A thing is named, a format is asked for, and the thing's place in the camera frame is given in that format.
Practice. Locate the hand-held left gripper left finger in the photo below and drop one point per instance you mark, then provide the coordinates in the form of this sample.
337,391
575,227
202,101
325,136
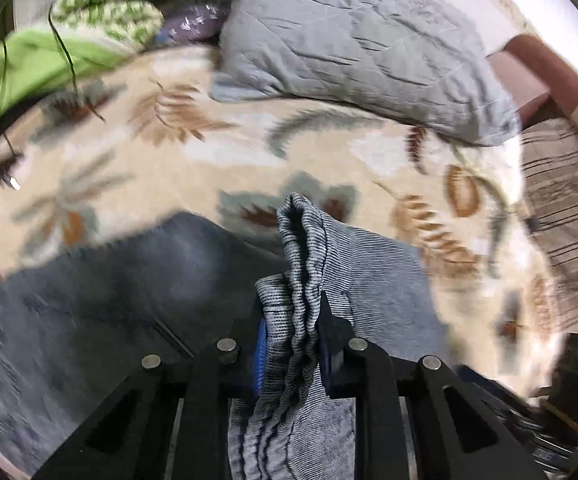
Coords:
259,357

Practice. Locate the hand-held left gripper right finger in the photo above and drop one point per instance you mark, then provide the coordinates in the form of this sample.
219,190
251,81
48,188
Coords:
331,367

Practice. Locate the blue denim pants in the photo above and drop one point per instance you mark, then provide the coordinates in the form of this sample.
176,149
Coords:
119,285

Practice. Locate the striped brown cloth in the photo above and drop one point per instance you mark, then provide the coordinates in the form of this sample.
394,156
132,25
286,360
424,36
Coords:
564,195

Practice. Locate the leaf print blanket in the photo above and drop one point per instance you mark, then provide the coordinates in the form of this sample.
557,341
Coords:
219,150

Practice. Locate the grey quilted pillow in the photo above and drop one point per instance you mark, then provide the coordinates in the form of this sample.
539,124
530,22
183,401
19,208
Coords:
359,35

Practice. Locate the purple printed cloth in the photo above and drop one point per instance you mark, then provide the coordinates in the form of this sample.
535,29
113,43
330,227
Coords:
194,22

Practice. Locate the lime green pillow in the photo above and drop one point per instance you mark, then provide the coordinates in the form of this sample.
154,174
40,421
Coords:
24,70

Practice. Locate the green patterned quilt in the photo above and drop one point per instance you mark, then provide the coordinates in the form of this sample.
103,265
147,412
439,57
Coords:
119,5

